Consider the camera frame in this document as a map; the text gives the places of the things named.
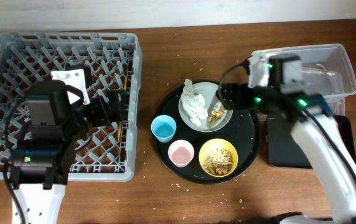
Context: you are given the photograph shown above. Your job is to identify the round black tray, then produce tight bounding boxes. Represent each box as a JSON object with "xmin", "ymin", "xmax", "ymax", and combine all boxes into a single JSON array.
[{"xmin": 152, "ymin": 86, "xmax": 262, "ymax": 184}]

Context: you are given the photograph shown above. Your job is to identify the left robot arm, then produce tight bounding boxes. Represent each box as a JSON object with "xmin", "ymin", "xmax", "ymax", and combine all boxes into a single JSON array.
[{"xmin": 2, "ymin": 80, "xmax": 127, "ymax": 223}]

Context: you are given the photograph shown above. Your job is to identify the blue cup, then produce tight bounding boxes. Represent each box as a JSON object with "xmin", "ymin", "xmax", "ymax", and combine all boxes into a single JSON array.
[{"xmin": 151, "ymin": 115, "xmax": 177, "ymax": 142}]

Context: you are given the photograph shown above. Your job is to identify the grey dishwasher rack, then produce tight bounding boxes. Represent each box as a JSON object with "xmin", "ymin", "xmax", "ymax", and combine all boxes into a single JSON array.
[{"xmin": 0, "ymin": 33, "xmax": 143, "ymax": 182}]

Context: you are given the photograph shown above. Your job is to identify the white napkin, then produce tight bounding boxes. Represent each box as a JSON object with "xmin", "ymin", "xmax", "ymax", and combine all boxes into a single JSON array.
[{"xmin": 180, "ymin": 79, "xmax": 208, "ymax": 126}]

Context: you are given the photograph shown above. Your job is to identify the yellow bowl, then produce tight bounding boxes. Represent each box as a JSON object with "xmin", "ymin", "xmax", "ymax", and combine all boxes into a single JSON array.
[{"xmin": 199, "ymin": 139, "xmax": 238, "ymax": 178}]

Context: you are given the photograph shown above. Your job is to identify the black rectangular tray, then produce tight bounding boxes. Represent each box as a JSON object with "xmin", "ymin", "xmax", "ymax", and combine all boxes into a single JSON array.
[{"xmin": 266, "ymin": 113, "xmax": 356, "ymax": 169}]

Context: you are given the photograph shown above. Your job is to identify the wooden chopstick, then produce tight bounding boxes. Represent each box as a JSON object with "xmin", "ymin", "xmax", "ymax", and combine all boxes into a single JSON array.
[{"xmin": 118, "ymin": 77, "xmax": 128, "ymax": 141}]

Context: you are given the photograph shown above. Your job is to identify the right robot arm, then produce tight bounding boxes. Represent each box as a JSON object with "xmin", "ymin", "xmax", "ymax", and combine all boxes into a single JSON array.
[{"xmin": 216, "ymin": 53, "xmax": 356, "ymax": 223}]

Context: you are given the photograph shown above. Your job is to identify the grey plate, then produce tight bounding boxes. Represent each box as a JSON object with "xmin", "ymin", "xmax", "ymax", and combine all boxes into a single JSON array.
[{"xmin": 178, "ymin": 82, "xmax": 233, "ymax": 133}]

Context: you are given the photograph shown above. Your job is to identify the food scraps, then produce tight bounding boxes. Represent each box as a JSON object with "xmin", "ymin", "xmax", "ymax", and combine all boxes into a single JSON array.
[{"xmin": 202, "ymin": 149, "xmax": 233, "ymax": 176}]

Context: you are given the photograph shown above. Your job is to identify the pink cup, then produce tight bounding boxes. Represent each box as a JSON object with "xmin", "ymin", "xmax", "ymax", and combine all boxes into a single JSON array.
[{"xmin": 167, "ymin": 140, "xmax": 195, "ymax": 167}]

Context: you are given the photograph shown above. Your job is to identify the clear plastic bin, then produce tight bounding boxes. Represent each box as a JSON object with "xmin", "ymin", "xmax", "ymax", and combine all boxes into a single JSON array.
[{"xmin": 252, "ymin": 44, "xmax": 356, "ymax": 115}]

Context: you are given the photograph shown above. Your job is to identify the gold snack wrapper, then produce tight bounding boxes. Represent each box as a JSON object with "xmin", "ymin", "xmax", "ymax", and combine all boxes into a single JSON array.
[{"xmin": 208, "ymin": 101, "xmax": 226, "ymax": 127}]

